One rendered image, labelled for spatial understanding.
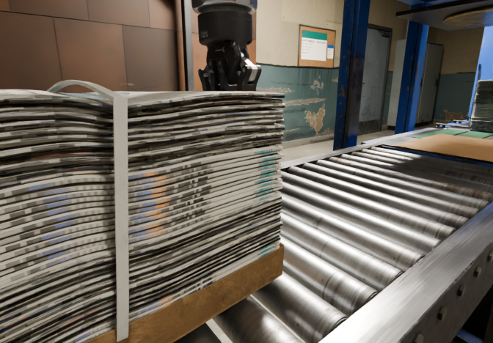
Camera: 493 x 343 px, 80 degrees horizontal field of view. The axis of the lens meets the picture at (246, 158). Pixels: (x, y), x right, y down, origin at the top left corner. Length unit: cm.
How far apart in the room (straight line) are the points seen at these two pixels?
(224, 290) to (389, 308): 18
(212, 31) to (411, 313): 40
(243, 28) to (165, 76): 312
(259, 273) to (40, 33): 309
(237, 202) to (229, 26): 23
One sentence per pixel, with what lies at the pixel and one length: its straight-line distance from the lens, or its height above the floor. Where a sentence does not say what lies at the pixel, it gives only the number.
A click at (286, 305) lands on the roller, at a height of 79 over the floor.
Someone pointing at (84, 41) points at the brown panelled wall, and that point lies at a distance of 332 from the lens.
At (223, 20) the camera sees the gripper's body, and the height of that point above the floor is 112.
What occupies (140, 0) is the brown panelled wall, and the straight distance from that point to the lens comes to 354.
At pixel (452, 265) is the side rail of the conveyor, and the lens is 51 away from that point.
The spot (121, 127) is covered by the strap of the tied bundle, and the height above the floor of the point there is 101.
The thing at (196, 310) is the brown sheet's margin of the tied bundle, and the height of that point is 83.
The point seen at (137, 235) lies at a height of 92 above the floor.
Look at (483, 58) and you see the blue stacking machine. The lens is 361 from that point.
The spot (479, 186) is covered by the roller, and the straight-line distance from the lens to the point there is 93.
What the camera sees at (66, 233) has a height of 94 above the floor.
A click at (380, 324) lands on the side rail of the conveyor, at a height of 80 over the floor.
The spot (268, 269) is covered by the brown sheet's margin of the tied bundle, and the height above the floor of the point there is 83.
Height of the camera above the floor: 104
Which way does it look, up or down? 14 degrees down
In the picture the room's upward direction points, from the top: straight up
